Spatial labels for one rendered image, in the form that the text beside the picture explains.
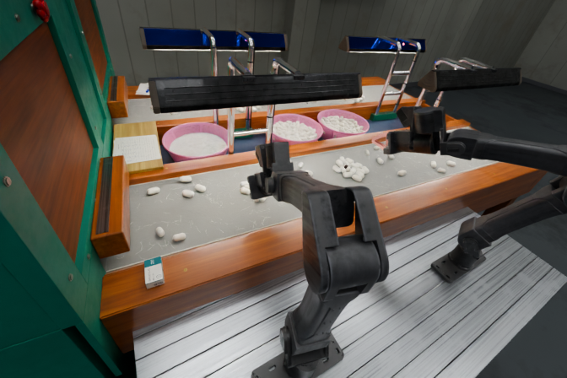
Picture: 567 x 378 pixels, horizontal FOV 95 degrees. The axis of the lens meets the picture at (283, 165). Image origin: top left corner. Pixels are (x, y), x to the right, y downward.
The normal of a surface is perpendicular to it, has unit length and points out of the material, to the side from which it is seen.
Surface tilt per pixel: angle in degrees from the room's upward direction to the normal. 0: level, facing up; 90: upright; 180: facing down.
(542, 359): 0
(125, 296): 0
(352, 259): 26
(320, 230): 33
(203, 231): 0
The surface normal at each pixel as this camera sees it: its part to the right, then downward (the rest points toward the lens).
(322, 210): 0.23, -0.34
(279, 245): 0.12, -0.80
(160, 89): 0.42, 0.07
